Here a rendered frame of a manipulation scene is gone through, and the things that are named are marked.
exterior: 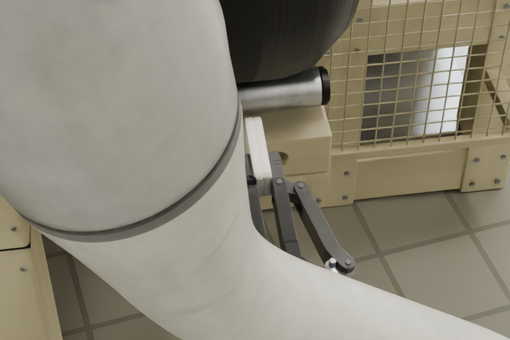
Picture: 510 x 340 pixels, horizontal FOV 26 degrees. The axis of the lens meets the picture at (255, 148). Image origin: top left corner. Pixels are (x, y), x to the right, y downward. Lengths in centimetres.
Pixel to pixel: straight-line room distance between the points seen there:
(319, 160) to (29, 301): 50
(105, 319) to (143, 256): 174
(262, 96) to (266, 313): 71
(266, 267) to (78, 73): 21
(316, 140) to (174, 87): 89
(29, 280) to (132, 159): 116
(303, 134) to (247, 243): 76
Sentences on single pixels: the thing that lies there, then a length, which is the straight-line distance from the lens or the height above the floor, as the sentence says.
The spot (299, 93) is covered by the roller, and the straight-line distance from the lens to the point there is 122.
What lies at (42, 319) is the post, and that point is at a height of 46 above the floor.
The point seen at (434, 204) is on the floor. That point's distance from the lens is 237.
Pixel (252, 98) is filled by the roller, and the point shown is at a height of 91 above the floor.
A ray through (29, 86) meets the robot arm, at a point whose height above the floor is 150.
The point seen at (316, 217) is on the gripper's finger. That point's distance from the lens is 95.
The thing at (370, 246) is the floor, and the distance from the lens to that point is 227.
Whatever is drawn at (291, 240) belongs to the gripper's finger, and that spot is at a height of 102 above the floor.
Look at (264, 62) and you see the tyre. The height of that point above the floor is 104.
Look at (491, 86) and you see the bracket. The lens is 214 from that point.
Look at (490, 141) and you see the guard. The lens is 207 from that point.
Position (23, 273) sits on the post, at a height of 57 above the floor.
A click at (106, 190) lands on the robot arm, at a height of 145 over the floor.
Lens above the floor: 172
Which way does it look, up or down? 44 degrees down
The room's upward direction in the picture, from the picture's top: straight up
